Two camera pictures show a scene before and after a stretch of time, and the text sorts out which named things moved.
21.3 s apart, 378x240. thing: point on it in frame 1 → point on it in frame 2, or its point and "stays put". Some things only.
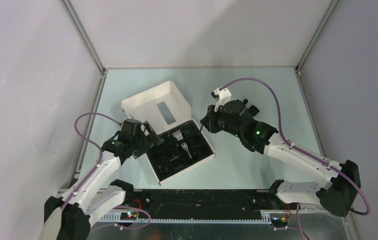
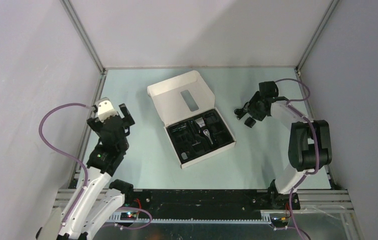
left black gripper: (150, 139) → (127, 120)
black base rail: (202, 204) stays put
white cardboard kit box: (163, 108) → (186, 106)
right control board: (279, 222) stays put
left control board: (129, 216) stays put
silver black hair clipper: (178, 135) → (201, 123)
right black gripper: (209, 121) → (257, 115)
